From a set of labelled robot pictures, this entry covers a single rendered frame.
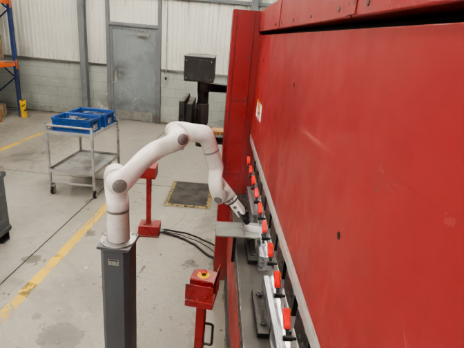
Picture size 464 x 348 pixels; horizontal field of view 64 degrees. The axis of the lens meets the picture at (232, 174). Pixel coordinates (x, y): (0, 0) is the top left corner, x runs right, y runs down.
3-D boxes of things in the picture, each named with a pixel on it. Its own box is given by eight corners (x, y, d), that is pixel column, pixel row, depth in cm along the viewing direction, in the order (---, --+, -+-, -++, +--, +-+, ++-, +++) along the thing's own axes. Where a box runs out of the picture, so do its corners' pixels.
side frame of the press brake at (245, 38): (213, 264, 366) (232, 10, 287) (297, 268, 371) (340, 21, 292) (212, 279, 342) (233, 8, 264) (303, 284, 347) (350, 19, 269)
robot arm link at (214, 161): (212, 159, 198) (226, 205, 211) (220, 145, 211) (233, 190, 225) (197, 160, 201) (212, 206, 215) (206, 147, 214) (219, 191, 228)
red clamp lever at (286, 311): (282, 307, 117) (283, 341, 112) (295, 307, 117) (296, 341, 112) (281, 308, 118) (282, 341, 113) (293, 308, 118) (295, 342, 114)
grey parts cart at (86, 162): (79, 172, 567) (75, 110, 535) (121, 176, 564) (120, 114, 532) (47, 195, 482) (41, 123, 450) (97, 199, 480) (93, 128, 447)
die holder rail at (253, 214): (245, 197, 309) (246, 186, 306) (253, 197, 309) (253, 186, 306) (250, 225, 262) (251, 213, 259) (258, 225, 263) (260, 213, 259)
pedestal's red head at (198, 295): (193, 284, 229) (195, 259, 223) (218, 288, 227) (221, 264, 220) (184, 305, 210) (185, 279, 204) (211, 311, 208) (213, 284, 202)
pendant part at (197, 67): (185, 143, 365) (189, 52, 336) (210, 144, 366) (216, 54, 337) (179, 158, 317) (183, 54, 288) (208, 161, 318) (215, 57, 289)
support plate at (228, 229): (215, 222, 237) (215, 221, 237) (256, 224, 239) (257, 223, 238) (215, 236, 220) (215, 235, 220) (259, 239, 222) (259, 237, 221)
